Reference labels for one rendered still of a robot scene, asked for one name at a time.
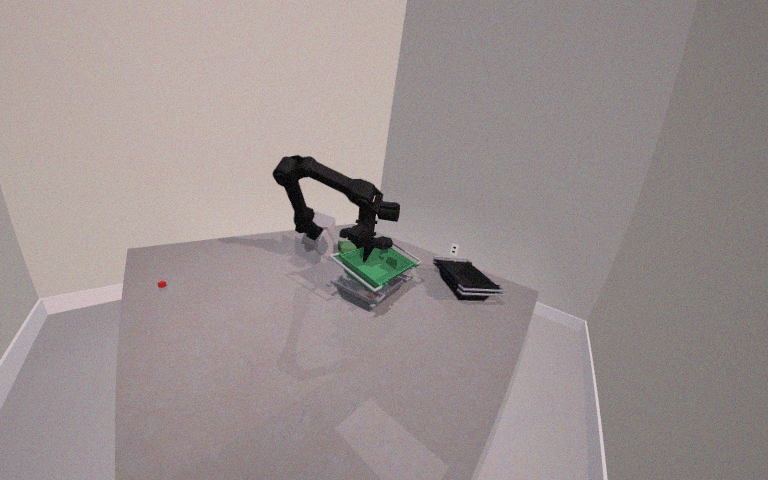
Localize green block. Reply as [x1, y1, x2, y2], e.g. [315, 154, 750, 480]
[338, 241, 357, 254]

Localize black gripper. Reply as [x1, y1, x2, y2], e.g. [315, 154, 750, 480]
[339, 216, 393, 262]

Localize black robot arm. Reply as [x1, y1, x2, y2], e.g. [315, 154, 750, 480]
[273, 155, 400, 244]

